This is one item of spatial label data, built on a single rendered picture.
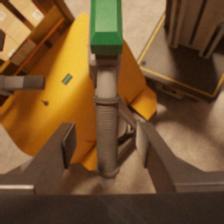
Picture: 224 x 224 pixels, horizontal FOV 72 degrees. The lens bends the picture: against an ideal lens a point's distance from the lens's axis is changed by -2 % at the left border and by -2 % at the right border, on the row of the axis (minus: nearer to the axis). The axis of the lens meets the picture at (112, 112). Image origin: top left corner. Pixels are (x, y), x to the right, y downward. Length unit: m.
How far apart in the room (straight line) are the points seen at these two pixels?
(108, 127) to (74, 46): 0.76
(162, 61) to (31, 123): 1.09
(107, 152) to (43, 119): 0.66
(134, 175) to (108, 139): 1.37
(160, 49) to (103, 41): 1.31
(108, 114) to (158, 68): 1.20
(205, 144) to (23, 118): 1.44
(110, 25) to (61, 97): 0.68
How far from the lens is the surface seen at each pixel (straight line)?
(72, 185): 1.81
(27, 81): 0.36
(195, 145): 1.60
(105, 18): 0.20
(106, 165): 0.26
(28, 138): 0.93
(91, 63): 0.22
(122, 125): 1.15
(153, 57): 1.45
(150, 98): 1.27
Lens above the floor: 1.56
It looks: 71 degrees down
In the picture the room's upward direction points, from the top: 50 degrees counter-clockwise
